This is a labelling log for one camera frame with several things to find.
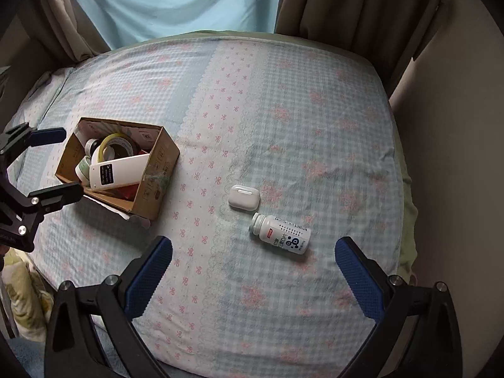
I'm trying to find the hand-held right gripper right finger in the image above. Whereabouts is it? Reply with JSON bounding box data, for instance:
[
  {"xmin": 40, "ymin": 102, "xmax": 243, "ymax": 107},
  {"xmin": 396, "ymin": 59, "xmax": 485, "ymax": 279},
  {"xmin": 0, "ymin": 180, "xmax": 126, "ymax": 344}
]
[{"xmin": 334, "ymin": 237, "xmax": 462, "ymax": 378}]

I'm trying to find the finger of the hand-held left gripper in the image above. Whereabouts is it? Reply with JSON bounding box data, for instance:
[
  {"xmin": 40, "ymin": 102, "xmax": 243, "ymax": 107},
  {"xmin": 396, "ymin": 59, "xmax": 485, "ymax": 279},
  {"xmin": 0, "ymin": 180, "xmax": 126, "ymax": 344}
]
[
  {"xmin": 0, "ymin": 123, "xmax": 67, "ymax": 159},
  {"xmin": 16, "ymin": 183, "xmax": 85, "ymax": 245}
]

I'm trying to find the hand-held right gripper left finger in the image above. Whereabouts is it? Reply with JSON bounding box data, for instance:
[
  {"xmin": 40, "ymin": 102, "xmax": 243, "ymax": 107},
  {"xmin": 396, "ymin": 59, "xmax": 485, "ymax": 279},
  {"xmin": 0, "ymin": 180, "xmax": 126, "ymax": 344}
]
[{"xmin": 44, "ymin": 235, "xmax": 173, "ymax": 378}]

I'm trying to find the green and white jar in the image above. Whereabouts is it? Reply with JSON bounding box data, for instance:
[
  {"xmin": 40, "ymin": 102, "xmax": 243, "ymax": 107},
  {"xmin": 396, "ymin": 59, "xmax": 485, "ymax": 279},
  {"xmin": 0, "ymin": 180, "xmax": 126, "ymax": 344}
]
[{"xmin": 75, "ymin": 155, "xmax": 94, "ymax": 184}]

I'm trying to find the yellow tape roll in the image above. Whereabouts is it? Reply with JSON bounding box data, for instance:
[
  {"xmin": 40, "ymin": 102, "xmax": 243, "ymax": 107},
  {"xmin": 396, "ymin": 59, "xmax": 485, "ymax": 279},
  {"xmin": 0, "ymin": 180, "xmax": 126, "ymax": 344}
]
[{"xmin": 91, "ymin": 133, "xmax": 137, "ymax": 164}]

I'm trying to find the white remote control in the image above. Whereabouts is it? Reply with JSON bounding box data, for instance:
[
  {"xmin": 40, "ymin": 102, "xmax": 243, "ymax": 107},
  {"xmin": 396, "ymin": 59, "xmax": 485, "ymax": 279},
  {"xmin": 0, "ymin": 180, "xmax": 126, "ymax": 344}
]
[{"xmin": 89, "ymin": 153, "xmax": 151, "ymax": 192}]

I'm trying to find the small red box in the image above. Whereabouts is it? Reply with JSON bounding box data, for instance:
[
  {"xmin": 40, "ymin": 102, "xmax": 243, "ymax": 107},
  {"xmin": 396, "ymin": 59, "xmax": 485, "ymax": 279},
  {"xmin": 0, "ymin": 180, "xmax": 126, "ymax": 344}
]
[{"xmin": 117, "ymin": 183, "xmax": 141, "ymax": 202}]

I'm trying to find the white pill bottle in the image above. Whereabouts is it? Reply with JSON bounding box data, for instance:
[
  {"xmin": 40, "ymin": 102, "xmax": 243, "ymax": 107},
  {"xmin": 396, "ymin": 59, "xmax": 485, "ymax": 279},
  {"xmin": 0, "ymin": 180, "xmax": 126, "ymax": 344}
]
[{"xmin": 249, "ymin": 212, "xmax": 312, "ymax": 256}]

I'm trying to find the cardboard box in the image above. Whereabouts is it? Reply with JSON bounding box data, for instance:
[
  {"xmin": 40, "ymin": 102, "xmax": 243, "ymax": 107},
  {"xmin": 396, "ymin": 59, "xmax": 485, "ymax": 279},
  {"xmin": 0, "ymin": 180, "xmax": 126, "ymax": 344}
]
[{"xmin": 55, "ymin": 117, "xmax": 181, "ymax": 222}]

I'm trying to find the white earbuds case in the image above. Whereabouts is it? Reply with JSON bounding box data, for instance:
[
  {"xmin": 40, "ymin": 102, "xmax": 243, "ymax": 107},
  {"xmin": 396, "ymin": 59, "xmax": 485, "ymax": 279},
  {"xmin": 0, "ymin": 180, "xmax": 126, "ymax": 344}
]
[{"xmin": 228, "ymin": 184, "xmax": 261, "ymax": 210}]

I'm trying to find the green mattress cover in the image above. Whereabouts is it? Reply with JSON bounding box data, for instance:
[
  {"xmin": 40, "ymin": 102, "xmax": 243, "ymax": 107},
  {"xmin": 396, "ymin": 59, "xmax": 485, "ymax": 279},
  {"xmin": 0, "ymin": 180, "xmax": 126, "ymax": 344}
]
[{"xmin": 112, "ymin": 29, "xmax": 419, "ymax": 282}]

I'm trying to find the grey padded headboard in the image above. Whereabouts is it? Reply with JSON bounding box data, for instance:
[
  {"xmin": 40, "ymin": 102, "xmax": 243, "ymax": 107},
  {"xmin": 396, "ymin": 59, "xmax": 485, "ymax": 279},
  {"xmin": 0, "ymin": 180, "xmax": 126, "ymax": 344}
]
[{"xmin": 0, "ymin": 12, "xmax": 53, "ymax": 87}]

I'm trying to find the yellow patterned cloth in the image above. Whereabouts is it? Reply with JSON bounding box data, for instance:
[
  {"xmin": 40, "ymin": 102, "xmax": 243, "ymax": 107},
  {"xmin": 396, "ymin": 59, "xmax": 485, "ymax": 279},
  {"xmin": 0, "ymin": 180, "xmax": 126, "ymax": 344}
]
[{"xmin": 0, "ymin": 250, "xmax": 54, "ymax": 342}]

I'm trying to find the brown curtain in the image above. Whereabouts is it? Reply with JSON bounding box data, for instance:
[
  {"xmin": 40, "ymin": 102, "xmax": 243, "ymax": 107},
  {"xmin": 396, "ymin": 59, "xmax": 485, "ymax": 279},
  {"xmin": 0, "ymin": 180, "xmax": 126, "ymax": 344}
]
[
  {"xmin": 24, "ymin": 0, "xmax": 112, "ymax": 64},
  {"xmin": 273, "ymin": 0, "xmax": 450, "ymax": 100}
]

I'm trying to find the checkered floral bed sheet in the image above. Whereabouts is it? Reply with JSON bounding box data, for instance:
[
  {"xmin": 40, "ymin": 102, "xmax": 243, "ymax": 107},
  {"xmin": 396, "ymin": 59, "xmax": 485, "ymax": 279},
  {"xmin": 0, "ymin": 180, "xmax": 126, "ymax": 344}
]
[{"xmin": 6, "ymin": 36, "xmax": 407, "ymax": 378}]

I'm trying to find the light blue hanging cloth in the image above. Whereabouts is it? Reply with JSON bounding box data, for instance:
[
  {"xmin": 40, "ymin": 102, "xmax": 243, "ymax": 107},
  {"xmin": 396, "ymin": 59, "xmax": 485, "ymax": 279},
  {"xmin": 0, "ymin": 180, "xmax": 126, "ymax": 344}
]
[{"xmin": 69, "ymin": 0, "xmax": 287, "ymax": 50}]

